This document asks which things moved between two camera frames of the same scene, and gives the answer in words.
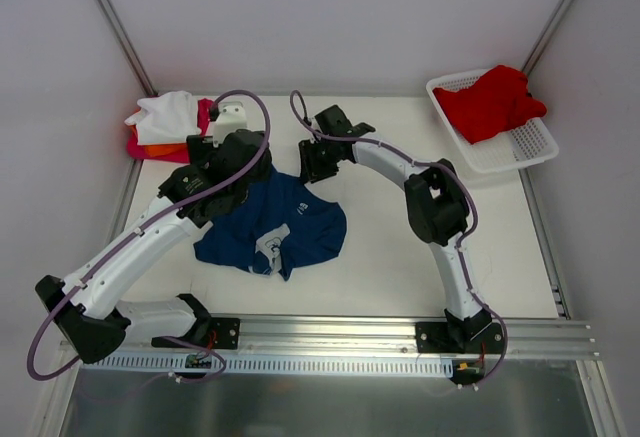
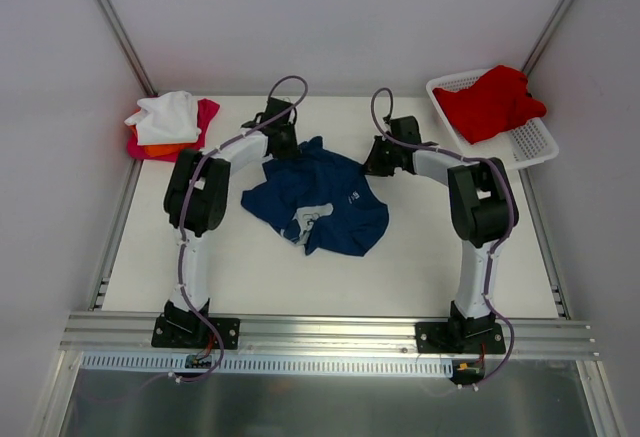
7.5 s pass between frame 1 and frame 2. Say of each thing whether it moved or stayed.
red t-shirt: stayed
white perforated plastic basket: stayed
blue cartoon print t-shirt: moved
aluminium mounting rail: stayed
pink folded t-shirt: stayed
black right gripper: moved
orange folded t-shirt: stayed
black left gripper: moved
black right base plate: stayed
